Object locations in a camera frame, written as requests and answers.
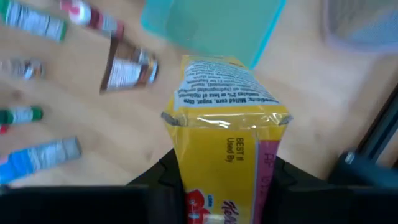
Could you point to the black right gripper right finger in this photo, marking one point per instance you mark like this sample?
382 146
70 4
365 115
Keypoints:
278 193

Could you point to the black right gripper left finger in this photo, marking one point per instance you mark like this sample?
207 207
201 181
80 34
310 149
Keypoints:
164 186

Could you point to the yellow Corn Pops box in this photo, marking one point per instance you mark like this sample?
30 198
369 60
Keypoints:
224 140

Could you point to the red food colouring bottle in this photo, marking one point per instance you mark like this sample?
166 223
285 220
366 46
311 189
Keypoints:
93 17

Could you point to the orange snack bag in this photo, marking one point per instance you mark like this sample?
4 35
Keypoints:
130 68

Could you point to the blue Rice Krispies box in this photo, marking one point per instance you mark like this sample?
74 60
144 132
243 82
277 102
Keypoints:
37 158

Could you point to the green food colouring bottle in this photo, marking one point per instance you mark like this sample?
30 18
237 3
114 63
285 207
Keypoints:
21 115

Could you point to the teal plastic bin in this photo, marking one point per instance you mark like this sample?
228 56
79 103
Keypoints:
214 28

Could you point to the green cereal box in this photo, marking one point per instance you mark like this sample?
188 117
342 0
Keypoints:
34 23

